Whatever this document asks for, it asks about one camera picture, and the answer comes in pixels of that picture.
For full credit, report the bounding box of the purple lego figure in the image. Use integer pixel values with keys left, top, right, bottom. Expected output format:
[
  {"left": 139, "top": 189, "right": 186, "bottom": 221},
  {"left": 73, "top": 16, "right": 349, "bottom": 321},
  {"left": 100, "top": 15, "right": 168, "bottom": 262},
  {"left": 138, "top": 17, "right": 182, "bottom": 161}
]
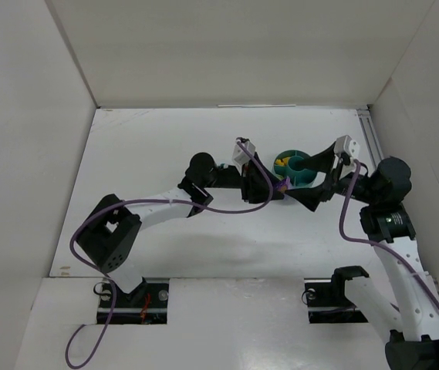
[{"left": 275, "top": 177, "right": 291, "bottom": 193}]

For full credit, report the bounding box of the yellow lego brick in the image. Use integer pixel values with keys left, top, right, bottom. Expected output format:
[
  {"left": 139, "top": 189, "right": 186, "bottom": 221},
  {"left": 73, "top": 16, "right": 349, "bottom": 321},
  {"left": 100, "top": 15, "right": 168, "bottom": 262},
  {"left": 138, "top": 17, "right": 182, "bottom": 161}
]
[{"left": 275, "top": 156, "right": 290, "bottom": 167}]

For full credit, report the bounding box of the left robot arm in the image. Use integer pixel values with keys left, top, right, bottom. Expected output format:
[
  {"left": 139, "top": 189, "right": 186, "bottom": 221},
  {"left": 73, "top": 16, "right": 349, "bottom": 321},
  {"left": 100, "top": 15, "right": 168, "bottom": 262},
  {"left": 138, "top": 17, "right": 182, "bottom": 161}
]
[{"left": 70, "top": 151, "right": 284, "bottom": 304}]

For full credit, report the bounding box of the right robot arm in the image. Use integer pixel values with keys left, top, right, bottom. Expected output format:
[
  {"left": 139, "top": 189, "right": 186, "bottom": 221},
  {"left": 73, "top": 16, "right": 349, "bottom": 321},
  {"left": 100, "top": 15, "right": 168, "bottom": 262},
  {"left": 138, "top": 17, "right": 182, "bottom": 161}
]
[{"left": 287, "top": 138, "right": 439, "bottom": 369}]

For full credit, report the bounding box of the teal round divided container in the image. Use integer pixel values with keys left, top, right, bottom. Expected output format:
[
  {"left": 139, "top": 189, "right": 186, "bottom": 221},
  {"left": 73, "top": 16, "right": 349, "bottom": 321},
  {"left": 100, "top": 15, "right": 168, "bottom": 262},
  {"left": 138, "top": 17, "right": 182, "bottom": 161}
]
[{"left": 272, "top": 150, "right": 317, "bottom": 188}]

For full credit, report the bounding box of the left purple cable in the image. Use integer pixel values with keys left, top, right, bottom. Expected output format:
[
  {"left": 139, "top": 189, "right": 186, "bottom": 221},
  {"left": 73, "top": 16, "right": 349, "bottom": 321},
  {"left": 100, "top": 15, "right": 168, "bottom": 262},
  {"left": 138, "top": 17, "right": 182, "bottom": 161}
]
[{"left": 66, "top": 141, "right": 274, "bottom": 369}]

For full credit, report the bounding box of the purple cable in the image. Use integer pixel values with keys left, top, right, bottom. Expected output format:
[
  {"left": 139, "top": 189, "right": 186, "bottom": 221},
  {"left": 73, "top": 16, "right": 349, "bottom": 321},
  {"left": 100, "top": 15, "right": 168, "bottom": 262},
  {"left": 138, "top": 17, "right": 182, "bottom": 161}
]
[
  {"left": 338, "top": 157, "right": 439, "bottom": 370},
  {"left": 66, "top": 141, "right": 274, "bottom": 369}
]

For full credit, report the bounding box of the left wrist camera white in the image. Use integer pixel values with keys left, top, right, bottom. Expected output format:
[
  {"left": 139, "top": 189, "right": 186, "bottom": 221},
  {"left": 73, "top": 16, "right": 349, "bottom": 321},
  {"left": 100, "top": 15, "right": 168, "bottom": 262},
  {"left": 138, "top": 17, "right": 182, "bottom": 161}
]
[{"left": 231, "top": 137, "right": 256, "bottom": 173}]

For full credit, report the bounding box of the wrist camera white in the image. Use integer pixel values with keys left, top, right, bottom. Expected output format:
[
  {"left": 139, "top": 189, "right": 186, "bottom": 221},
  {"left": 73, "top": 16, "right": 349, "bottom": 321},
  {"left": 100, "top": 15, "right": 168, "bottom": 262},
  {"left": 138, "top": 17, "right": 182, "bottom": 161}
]
[
  {"left": 334, "top": 135, "right": 360, "bottom": 160},
  {"left": 231, "top": 137, "right": 256, "bottom": 173}
]

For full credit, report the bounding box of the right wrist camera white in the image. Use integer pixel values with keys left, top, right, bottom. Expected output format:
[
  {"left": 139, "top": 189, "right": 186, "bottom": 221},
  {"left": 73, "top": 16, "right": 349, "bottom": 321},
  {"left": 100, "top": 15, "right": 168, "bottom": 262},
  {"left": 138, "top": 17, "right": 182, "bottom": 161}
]
[{"left": 334, "top": 135, "right": 360, "bottom": 160}]

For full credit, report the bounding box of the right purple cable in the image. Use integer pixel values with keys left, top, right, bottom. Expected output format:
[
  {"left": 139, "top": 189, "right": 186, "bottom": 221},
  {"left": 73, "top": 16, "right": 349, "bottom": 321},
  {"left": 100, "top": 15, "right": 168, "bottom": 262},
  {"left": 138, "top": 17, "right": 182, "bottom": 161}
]
[{"left": 338, "top": 157, "right": 439, "bottom": 370}]

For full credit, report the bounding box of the aluminium rail right edge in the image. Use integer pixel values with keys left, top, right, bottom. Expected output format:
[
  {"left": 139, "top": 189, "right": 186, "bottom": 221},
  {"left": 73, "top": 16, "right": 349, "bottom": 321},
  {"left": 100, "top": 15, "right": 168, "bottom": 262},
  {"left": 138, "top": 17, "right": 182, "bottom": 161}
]
[{"left": 357, "top": 109, "right": 383, "bottom": 167}]

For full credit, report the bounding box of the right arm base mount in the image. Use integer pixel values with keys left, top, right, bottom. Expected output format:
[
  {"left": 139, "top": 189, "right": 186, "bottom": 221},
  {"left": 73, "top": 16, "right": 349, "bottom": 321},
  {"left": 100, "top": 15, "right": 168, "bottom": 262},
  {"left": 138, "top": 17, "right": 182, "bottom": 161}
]
[{"left": 302, "top": 266, "right": 369, "bottom": 324}]

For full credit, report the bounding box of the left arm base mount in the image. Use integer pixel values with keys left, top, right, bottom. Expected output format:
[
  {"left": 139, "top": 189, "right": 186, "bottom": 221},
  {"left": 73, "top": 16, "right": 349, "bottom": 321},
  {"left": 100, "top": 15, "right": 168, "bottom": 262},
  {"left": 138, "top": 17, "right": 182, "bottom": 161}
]
[{"left": 93, "top": 279, "right": 170, "bottom": 325}]

